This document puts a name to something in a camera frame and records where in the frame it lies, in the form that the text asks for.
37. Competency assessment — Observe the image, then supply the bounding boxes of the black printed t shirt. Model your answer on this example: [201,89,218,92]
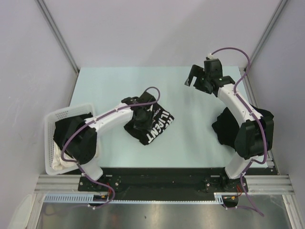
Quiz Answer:
[121,91,174,146]

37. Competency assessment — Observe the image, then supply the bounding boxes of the stack of folded black shirts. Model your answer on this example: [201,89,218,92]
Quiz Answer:
[211,106,274,151]

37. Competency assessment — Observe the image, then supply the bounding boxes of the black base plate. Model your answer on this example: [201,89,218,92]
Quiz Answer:
[78,167,250,202]

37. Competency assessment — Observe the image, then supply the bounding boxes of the black shirt in basket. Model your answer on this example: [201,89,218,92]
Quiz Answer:
[53,113,93,150]

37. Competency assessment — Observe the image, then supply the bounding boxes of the left cable duct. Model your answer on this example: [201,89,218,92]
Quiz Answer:
[44,194,109,204]

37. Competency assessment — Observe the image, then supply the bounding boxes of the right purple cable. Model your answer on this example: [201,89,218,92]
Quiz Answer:
[211,47,270,178]

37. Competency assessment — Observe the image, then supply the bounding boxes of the aluminium frame rail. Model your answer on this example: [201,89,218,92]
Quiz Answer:
[34,175,81,193]
[245,175,294,195]

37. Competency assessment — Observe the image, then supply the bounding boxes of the cable duct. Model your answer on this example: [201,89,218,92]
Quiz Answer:
[214,192,239,206]
[44,194,109,204]

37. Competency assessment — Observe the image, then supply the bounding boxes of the white plastic basket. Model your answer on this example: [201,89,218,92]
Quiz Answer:
[44,103,96,176]

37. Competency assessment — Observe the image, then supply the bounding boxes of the purple cable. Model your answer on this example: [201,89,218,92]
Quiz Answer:
[61,87,161,191]
[211,47,270,178]

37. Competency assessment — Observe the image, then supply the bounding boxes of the left aluminium frame rail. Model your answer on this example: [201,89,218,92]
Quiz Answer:
[34,175,81,193]

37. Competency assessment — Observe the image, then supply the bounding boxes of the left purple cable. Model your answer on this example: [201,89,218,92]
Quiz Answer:
[61,87,161,191]

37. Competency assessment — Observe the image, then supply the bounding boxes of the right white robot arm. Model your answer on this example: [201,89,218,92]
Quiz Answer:
[185,59,274,191]

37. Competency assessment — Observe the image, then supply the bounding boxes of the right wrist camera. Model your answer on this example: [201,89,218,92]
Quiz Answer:
[206,53,215,60]

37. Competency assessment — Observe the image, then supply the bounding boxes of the right cable duct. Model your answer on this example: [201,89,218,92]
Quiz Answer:
[214,192,239,206]

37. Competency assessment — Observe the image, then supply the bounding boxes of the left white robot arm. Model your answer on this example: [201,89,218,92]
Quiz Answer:
[53,92,158,191]

